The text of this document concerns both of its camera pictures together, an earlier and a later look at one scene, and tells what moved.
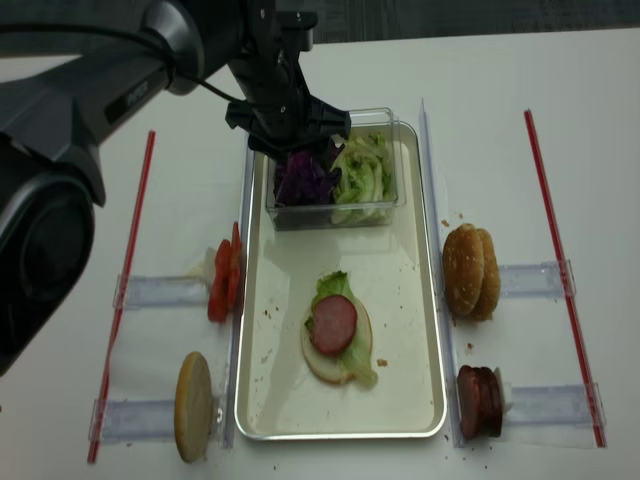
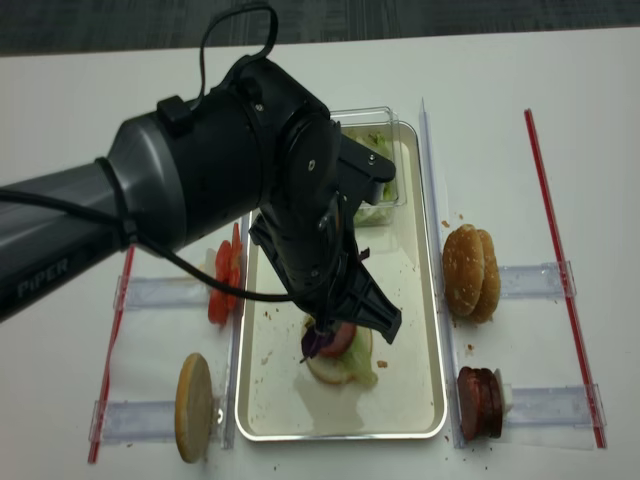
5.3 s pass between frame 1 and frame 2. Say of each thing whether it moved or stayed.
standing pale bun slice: stayed
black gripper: moved
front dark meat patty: stayed
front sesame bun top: stayed
